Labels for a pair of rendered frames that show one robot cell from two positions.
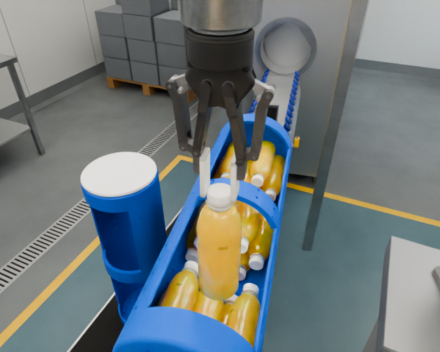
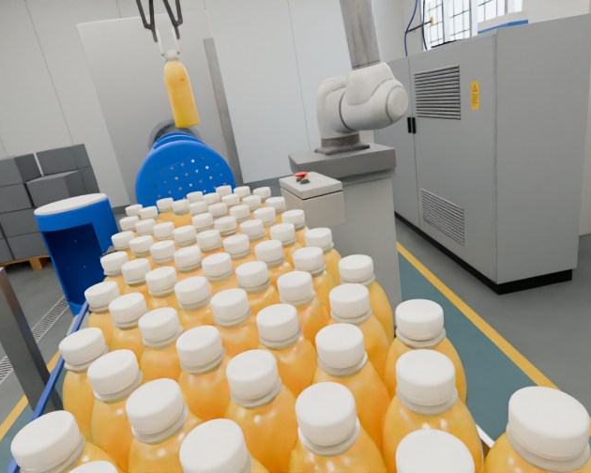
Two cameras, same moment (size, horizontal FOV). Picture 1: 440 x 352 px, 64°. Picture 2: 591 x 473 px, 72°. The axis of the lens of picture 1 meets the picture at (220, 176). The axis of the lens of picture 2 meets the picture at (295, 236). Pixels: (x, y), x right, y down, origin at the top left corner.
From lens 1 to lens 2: 1.07 m
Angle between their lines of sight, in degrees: 30
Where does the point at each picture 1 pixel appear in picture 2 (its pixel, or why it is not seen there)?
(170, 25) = (49, 185)
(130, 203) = (93, 213)
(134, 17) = (2, 189)
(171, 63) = not seen: hidden behind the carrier
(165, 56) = not seen: hidden behind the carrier
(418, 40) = (283, 155)
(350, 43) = (221, 100)
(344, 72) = (225, 122)
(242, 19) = not seen: outside the picture
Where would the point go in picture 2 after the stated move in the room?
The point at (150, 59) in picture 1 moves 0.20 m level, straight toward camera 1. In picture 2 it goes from (33, 227) to (37, 230)
